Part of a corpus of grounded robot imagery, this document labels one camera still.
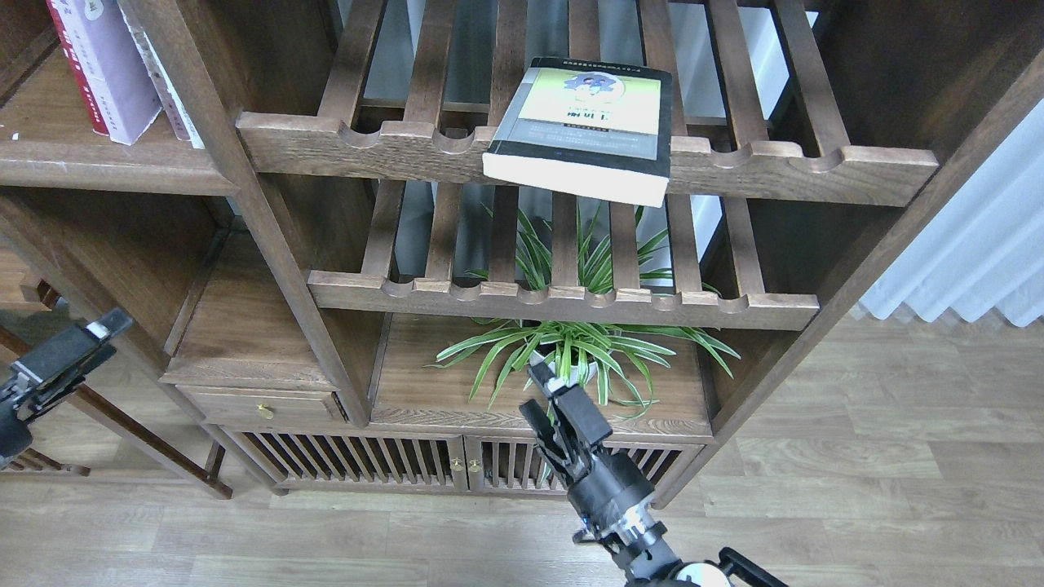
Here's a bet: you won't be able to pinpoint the green spider plant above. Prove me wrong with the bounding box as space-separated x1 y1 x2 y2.
426 205 741 419

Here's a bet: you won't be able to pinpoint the white plant pot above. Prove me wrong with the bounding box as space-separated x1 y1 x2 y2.
529 342 598 386

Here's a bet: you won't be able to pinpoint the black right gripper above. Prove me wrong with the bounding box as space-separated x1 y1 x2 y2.
520 363 662 543

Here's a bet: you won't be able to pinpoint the yellow and black book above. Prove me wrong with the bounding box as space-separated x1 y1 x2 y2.
482 57 674 207

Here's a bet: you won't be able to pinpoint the dark wooden bookshelf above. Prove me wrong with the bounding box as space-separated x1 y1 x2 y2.
2 1 1042 506

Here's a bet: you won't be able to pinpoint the red cover book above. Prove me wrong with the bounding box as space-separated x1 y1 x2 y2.
47 1 109 137

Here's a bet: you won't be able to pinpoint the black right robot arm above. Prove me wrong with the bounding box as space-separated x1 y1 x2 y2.
520 360 784 586

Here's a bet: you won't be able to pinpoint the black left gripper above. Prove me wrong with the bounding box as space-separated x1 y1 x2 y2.
1 308 134 468

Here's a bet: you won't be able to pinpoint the white and purple book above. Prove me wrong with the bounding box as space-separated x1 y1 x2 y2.
55 1 161 145

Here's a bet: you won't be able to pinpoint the upright books on left shelf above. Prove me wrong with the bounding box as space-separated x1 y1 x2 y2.
118 1 205 149

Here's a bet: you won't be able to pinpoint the white curtain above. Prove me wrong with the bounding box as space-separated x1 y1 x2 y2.
858 104 1043 327

